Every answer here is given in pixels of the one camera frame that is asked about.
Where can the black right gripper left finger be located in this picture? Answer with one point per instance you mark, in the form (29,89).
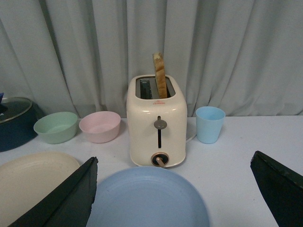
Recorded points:
(69,204)

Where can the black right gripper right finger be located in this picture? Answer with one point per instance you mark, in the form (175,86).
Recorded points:
(281,188)

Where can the cream plastic plate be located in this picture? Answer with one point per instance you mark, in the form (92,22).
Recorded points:
(25,181)

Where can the blue plastic plate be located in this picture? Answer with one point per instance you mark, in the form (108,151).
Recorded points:
(147,197)

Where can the green plastic bowl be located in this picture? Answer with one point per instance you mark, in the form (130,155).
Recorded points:
(57,127)

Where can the pink plastic bowl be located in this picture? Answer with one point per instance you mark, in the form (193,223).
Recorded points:
(100,127)

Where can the dark blue saucepan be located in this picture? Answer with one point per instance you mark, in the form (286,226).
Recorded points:
(20,130)

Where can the light blue plastic cup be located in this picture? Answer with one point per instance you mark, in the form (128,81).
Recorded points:
(209,122)

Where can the glass pot lid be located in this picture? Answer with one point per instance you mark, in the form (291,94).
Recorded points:
(13,107)

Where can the cream two-slot toaster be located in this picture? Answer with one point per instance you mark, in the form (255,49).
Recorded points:
(157,127)

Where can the grey curtain backdrop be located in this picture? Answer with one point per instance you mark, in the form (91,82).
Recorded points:
(243,56)

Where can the bread slice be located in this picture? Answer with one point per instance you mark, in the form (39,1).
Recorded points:
(160,75)

